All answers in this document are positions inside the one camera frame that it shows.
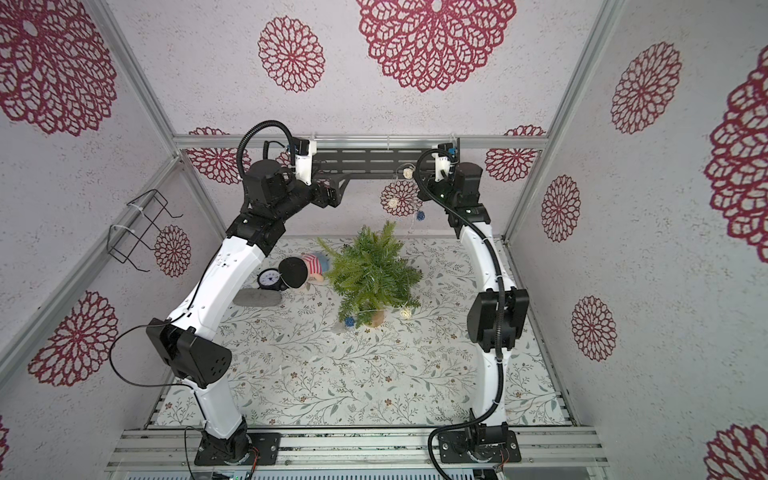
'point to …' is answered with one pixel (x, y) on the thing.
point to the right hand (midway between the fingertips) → (412, 167)
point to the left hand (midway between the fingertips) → (333, 170)
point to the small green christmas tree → (370, 275)
